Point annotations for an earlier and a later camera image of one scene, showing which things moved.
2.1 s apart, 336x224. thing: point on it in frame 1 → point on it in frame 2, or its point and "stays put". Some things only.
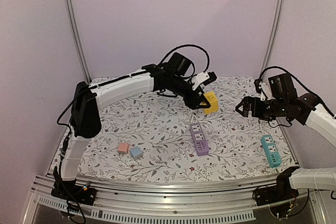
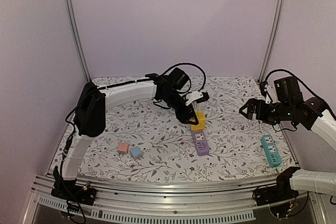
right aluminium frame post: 276,24 stays put
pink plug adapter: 123,147 stays put
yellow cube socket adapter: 211,97 → 201,120
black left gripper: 193,101 → 184,116
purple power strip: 199,138 stays put
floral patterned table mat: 153,136 stays put
